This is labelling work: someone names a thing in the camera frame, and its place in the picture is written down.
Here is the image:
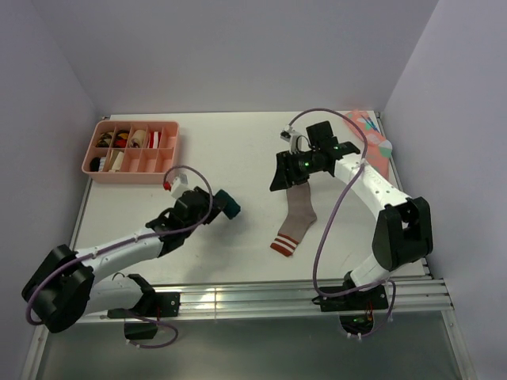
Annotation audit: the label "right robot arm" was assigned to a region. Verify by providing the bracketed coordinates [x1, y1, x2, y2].
[269, 121, 433, 309]

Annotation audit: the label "rolled black white sock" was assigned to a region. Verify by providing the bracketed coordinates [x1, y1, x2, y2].
[89, 157, 106, 173]

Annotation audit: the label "taupe sock red striped cuff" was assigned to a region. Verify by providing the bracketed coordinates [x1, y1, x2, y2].
[270, 183, 317, 257]

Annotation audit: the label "aluminium rail frame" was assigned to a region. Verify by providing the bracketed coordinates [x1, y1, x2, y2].
[22, 112, 476, 379]

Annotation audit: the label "rolled red white sock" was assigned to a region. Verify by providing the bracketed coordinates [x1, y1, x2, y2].
[147, 131, 162, 149]

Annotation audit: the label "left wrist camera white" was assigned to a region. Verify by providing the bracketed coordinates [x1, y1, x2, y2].
[163, 174, 190, 200]

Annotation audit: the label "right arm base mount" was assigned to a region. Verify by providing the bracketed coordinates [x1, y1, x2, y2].
[311, 285, 389, 335]

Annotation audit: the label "pink patterned sock pair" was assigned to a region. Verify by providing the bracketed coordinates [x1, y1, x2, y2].
[345, 110, 393, 180]

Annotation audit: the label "rolled brown black sock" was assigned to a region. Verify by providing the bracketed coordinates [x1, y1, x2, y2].
[95, 131, 113, 148]

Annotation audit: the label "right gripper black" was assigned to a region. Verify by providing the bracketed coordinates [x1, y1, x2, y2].
[269, 149, 320, 192]

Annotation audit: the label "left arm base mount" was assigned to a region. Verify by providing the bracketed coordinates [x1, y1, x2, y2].
[107, 292, 181, 349]

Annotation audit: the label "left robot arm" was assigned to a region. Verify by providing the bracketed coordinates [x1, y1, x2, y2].
[21, 187, 241, 333]

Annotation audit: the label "rolled beige sock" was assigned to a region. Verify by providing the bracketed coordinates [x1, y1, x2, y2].
[109, 150, 124, 173]

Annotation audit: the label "dark green patterned sock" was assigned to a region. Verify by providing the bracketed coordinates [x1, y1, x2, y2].
[215, 189, 241, 220]

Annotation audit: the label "rolled dark red sock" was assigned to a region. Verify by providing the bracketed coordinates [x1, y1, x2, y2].
[112, 130, 129, 149]

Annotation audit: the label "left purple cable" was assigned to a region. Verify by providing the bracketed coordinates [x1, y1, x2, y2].
[25, 165, 215, 349]

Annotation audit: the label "pink divided organizer tray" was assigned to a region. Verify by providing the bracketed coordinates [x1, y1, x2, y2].
[82, 120, 180, 184]

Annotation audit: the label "rolled tan pink sock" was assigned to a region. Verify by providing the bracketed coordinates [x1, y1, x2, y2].
[129, 130, 146, 148]

